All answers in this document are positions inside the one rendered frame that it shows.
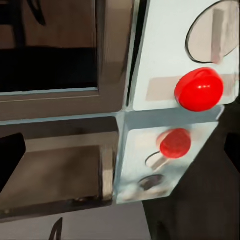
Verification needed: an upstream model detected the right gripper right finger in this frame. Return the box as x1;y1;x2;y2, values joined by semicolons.
224;133;240;172

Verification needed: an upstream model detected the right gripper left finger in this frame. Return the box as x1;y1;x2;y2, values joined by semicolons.
0;133;26;193

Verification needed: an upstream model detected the microwave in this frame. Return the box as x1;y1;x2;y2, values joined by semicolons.
0;0;240;122

